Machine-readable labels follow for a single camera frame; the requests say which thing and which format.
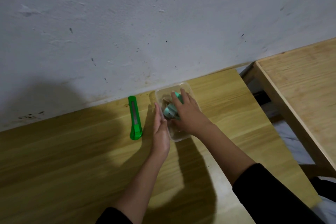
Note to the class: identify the person's right hand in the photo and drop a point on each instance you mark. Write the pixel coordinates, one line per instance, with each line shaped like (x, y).
(190, 117)

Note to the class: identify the person's left hand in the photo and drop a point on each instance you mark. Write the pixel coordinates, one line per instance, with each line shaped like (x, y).
(160, 137)

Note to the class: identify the person's right middle finger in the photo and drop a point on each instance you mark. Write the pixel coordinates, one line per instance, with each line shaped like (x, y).
(185, 95)

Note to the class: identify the person's right thumb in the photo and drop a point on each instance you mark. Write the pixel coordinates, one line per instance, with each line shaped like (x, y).
(179, 124)

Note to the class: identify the person's left fingers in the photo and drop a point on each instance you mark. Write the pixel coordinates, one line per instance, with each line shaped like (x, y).
(158, 116)

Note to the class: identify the teal tape roll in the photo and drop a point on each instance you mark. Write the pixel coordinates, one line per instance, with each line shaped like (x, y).
(170, 112)

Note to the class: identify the clear plastic container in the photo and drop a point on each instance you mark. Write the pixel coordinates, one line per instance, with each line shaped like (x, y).
(183, 137)

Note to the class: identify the person's right forearm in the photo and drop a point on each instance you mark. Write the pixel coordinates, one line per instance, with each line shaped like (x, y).
(236, 168)

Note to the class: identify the person's left forearm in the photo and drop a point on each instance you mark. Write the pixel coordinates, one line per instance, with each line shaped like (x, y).
(139, 187)

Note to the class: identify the green utility knife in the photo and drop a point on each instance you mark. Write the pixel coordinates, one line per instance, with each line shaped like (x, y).
(135, 124)

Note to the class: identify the light wooden side table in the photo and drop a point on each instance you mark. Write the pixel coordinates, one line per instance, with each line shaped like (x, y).
(301, 95)

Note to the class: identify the person's black trouser leg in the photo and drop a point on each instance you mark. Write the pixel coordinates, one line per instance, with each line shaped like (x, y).
(324, 188)

